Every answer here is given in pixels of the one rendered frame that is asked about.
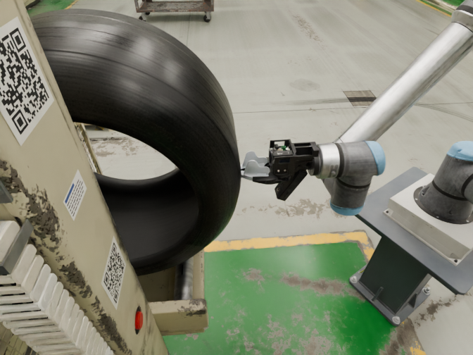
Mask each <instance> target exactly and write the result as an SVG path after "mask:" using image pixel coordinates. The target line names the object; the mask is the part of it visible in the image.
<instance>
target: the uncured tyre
mask: <svg viewBox="0 0 473 355"><path fill-rule="evenodd" d="M30 20H31V22H32V25H33V27H34V30H35V32H36V34H37V37H38V39H39V42H40V44H41V46H42V48H43V51H44V54H45V56H46V59H47V61H48V63H49V66H50V68H51V71H52V73H53V76H54V77H55V80H56V83H57V85H58V88H59V89H60V92H61V94H62V97H63V100H64V102H65V105H66V106H67V109H68V112H69V114H70V117H71V118H72V121H73V122H76V123H86V124H90V125H96V126H100V127H104V128H108V129H111V130H115V131H117V132H121V133H123V134H125V135H128V136H130V137H133V138H135V139H138V140H139V141H141V142H143V143H145V144H147V145H149V146H150V147H152V148H154V149H155V150H156V151H158V152H160V153H161V154H162V155H164V156H165V157H166V158H168V159H169V160H170V161H171V162H173V163H174V164H175V165H176V166H177V168H176V169H174V170H172V171H170V172H169V173H166V174H164V175H161V176H158V177H153V178H149V179H143V180H124V179H118V178H114V177H108V176H105V175H102V174H99V173H96V172H94V174H95V176H96V179H97V182H98V184H99V187H100V189H101V192H102V195H103V197H104V199H105V201H106V204H107V206H108V208H109V210H110V212H111V215H112V217H113V220H114V222H115V225H116V227H117V229H118V232H119V234H120V237H121V239H122V242H123V244H124V246H125V248H126V251H127V254H128V256H129V260H130V263H131V265H132V266H133V268H134V271H135V273H136V275H137V276H140V275H148V274H151V273H157V272H159V271H162V270H166V269H169V268H171V267H174V266H176V265H178V264H181V263H183V262H185V261H186V260H188V259H190V258H191V257H192V256H194V255H196V254H197V253H199V252H200V251H201V250H202V249H204V248H205V247H207V246H208V245H209V244H210V243H211V242H213V241H214V240H215V239H216V238H217V237H218V236H219V235H220V234H221V233H222V231H223V230H224V229H225V228H226V226H227V224H228V223H229V221H230V220H231V218H232V216H233V213H234V210H235V208H236V205H237V200H238V197H239V192H240V188H241V165H240V160H239V150H238V145H237V136H236V131H235V126H234V118H233V114H232V110H231V107H230V105H229V101H228V99H227V96H226V94H225V92H224V90H223V88H222V87H221V85H220V83H219V82H218V81H217V79H216V77H215V76H214V74H213V73H212V72H211V71H210V69H209V68H208V67H207V66H206V65H205V63H204V62H203V61H202V60H201V59H200V58H199V57H198V56H197V55H196V54H195V53H194V52H193V51H192V50H191V49H189V48H188V47H187V46H186V45H184V44H183V43H181V41H179V40H178V39H176V38H175V37H173V36H172V35H170V34H168V33H167V32H165V31H164V30H162V29H160V28H158V27H156V26H154V25H152V24H150V23H147V22H145V21H143V20H140V19H138V18H134V17H132V16H128V15H124V14H121V13H115V12H111V11H102V10H96V9H87V8H70V9H62V10H56V11H49V12H46V13H40V14H38V15H34V16H32V17H30Z"/></svg>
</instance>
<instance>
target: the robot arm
mask: <svg viewBox="0 0 473 355"><path fill-rule="evenodd" d="M471 50H473V0H465V1H463V2H462V3H461V4H460V5H459V6H458V7H457V8H456V9H455V10H454V11H453V13H452V18H451V24H450V25H449V26H448V27H447V28H446V29H445V30H444V31H443V32H442V33H441V34H440V35H439V36H438V37H437V38H436V39H435V40H434V41H433V42H432V43H431V44H430V45H429V46H428V47H427V48H426V49H425V50H424V51H423V52H422V53H421V54H420V55H419V56H418V57H417V58H416V59H415V60H414V61H413V62H412V63H411V64H410V65H409V66H408V67H407V68H406V69H405V70H404V71H403V72H402V73H401V74H400V75H399V76H398V77H397V78H396V79H395V80H394V81H393V82H392V83H391V84H390V85H389V86H388V87H387V88H386V89H385V90H384V91H383V92H382V93H381V94H380V95H379V96H378V97H377V98H376V99H375V100H374V101H373V103H372V104H371V105H370V106H369V107H368V108H367V109H366V110H365V111H364V112H363V113H362V114H361V115H360V116H359V117H358V118H357V119H356V120H355V121H354V122H353V123H352V124H351V125H350V126H349V127H348V128H347V129H346V130H345V131H344V132H343V133H342V134H341V135H340V136H339V137H338V138H337V139H336V140H334V141H333V142H332V143H324V144H316V142H297V143H292V142H291V139H277V140H270V148H269V154H268V155H269V157H257V156H256V154H255V152H254V151H248V152H247V153H246V155H245V158H244V162H243V163H242V164H241V177H242V178H244V179H247V180H251V181H253V182H257V183H261V184H265V185H273V184H277V183H278V185H277V186H276V187H275V193H276V196H277V199H280V200H282V201H286V199H287V198H288V197H289V196H290V194H291V193H292V192H293V191H294V190H295V189H296V188H297V186H298V185H299V184H300V183H301V182H302V180H303V179H304V178H305V177H306V175H307V174H308V173H309V175H310V176H315V177H316V178H317V179H321V181H322V182H323V183H324V186H325V187H326V189H327V191H328V192H329V194H330V195H331V199H330V200H329V203H330V206H331V208H332V210H333V211H335V212H336V213H338V214H341V215H343V216H354V215H357V214H359V212H361V211H362V208H363V206H364V205H365V200H366V196H367V193H368V190H369V188H370V184H371V181H372V177H373V176H374V175H375V176H379V175H381V174H382V173H383V172H384V170H385V167H386V157H385V153H384V150H383V148H382V147H381V145H380V144H379V143H378V142H376V141H377V140H378V139H379V138H380V137H381V136H382V135H383V134H384V133H385V132H386V131H387V130H388V129H389V128H390V127H391V126H392V125H393V124H394V123H395V122H396V121H397V120H399V119H400V118H401V117H402V116H403V115H404V114H405V113H406V112H407V111H408V110H409V109H410V108H412V107H413V106H414V105H415V104H416V103H417V102H418V101H419V100H420V99H421V98H422V97H423V96H424V95H425V94H426V93H427V92H428V91H429V90H430V89H431V88H432V87H433V86H434V85H436V84H437V83H438V82H439V81H440V80H441V79H442V78H443V77H444V76H445V75H446V74H447V73H448V72H450V71H451V70H452V69H453V68H454V67H455V66H456V65H457V64H458V63H459V62H460V61H461V60H462V59H463V58H464V57H466V55H467V54H468V53H469V52H470V51H471ZM283 141H284V146H278V144H275V142H283ZM307 170H308V173H307ZM419 200H420V202H421V203H422V205H423V206H424V207H425V208H427V209H428V210H429V211H431V212H432V213H435V214H436V215H438V216H440V217H443V218H447V219H451V220H464V219H466V218H469V216H470V215H471V213H472V211H473V142H471V141H461V142H456V143H454V144H453V145H452V147H451V148H450V149H449V151H448V152H447V154H446V156H445V158H444V160H443V162H442V164H441V165H440V167H439V169H438V171H437V173H436V174H435V176H434V179H433V180H432V181H431V182H430V183H429V184H428V185H426V186H425V187H423V188H422V189H421V191H420V193H419Z"/></svg>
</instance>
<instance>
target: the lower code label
mask: <svg viewBox="0 0 473 355"><path fill-rule="evenodd" d="M125 266H126V263H125V260H124V258H123V256H122V254H121V252H120V249H119V247H118V244H117V242H116V241H115V238H114V236H113V241H112V244H111V248H110V251H109V255H108V259H107V262H106V267H105V271H104V274H103V278H102V281H101V284H102V286H103V288H104V289H105V291H106V293H107V295H108V297H109V298H110V300H111V301H112V303H113V305H114V307H115V309H116V310H117V307H118V301H119V297H120V290H121V287H122V281H123V277H124V273H125Z"/></svg>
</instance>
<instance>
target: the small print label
mask: <svg viewBox="0 0 473 355"><path fill-rule="evenodd" d="M86 190H87V187H86V185H85V183H84V181H83V179H82V176H81V175H80V172H79V170H77V172H76V174H75V177H74V179H73V181H72V184H71V186H70V188H69V190H68V193H67V194H66V196H65V199H64V201H63V203H64V204H65V207H66V208H67V210H68V212H69V214H70V215H71V217H72V219H73V220H75V217H76V215H77V212H78V209H79V207H80V204H81V202H82V199H83V197H84V194H85V192H86Z"/></svg>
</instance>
